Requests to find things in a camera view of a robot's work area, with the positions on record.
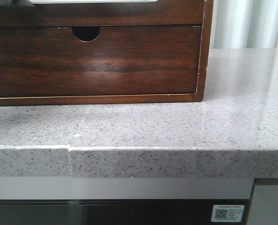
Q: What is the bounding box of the light grey curtain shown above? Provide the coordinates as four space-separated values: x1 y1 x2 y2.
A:
210 0 278 49

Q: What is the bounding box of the dark wooden drawer cabinet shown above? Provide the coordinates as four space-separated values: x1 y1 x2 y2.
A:
0 0 214 106

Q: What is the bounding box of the white QR code sticker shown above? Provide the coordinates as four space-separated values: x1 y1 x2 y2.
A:
211 205 245 223

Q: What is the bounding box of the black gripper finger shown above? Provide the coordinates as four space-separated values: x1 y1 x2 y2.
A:
10 0 34 8

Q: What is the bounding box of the white tray in drawer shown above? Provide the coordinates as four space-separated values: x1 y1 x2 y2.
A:
30 0 157 4

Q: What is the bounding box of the grey cabinet door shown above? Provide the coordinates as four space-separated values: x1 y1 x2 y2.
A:
247 179 278 225

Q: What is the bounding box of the wooden drawer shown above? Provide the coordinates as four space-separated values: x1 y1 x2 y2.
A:
0 26 201 98
0 0 205 28

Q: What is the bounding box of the black glass oven door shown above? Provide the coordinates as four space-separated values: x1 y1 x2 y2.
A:
0 199 250 225

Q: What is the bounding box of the grey trim panel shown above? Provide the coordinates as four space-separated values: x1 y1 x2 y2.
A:
0 176 254 200

